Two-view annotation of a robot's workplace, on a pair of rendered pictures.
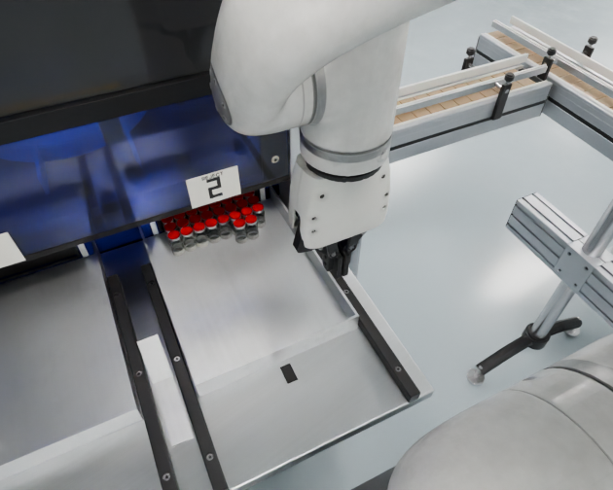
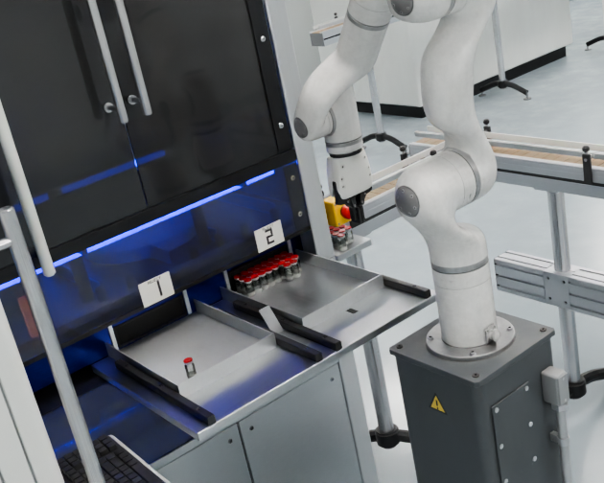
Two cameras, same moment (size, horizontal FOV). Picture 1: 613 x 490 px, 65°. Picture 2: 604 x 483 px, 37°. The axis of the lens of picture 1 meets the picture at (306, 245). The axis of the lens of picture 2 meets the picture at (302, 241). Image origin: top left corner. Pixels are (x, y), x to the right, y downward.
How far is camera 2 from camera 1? 1.63 m
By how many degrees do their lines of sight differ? 27
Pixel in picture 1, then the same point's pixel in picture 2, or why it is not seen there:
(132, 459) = (281, 356)
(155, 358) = (270, 319)
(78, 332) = (212, 336)
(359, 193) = (357, 165)
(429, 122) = (389, 194)
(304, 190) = (335, 167)
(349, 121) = (345, 127)
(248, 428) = (339, 331)
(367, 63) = (345, 105)
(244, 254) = (295, 284)
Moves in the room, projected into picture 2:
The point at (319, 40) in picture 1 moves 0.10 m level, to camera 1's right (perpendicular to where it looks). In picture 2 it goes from (334, 92) to (380, 80)
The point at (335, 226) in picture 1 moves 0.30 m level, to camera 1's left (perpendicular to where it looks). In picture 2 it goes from (351, 183) to (222, 217)
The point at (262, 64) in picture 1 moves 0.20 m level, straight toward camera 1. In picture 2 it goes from (319, 103) to (355, 121)
